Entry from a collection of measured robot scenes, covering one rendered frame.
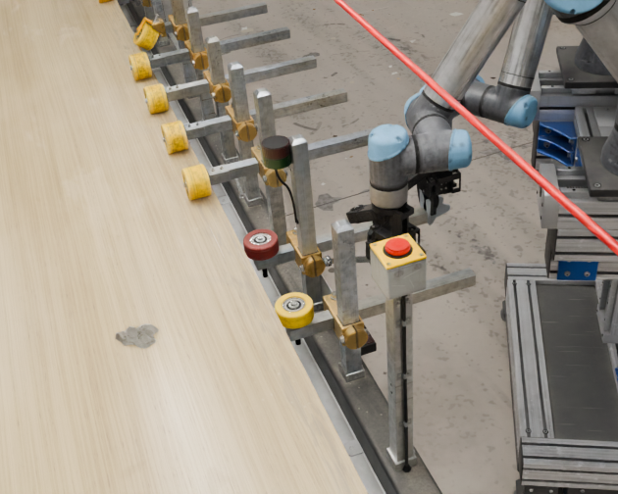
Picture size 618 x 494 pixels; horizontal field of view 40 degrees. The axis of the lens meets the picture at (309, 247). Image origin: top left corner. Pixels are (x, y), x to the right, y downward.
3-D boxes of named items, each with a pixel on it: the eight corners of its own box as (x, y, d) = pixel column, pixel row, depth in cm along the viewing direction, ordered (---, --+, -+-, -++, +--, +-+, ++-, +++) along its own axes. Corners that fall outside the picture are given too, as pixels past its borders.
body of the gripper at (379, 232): (393, 268, 171) (392, 218, 163) (364, 249, 176) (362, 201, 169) (421, 251, 174) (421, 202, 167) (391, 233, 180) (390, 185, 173)
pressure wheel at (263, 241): (276, 262, 206) (271, 222, 200) (286, 280, 200) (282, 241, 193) (244, 271, 205) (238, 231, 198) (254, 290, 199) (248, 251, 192)
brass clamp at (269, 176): (273, 159, 221) (271, 142, 218) (289, 184, 211) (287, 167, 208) (250, 165, 220) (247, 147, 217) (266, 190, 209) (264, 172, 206)
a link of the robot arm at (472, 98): (499, 107, 200) (474, 126, 194) (458, 95, 206) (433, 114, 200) (501, 75, 195) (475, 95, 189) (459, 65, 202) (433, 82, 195)
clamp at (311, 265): (306, 242, 208) (305, 225, 205) (326, 274, 197) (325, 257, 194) (284, 249, 206) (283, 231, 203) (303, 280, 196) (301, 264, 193)
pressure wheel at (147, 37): (145, 45, 296) (157, 25, 293) (149, 54, 290) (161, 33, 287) (129, 38, 293) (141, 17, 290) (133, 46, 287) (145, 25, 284)
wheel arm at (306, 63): (313, 64, 263) (312, 52, 261) (317, 68, 260) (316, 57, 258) (154, 100, 252) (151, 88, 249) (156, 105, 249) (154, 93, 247)
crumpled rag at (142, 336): (164, 326, 175) (162, 318, 174) (152, 349, 170) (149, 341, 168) (124, 322, 177) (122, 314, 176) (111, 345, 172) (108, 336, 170)
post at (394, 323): (407, 448, 170) (404, 271, 144) (418, 466, 167) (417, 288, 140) (386, 455, 169) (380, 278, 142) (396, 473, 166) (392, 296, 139)
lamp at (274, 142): (293, 216, 194) (284, 132, 181) (301, 228, 190) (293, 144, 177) (269, 222, 193) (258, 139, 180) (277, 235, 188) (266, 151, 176)
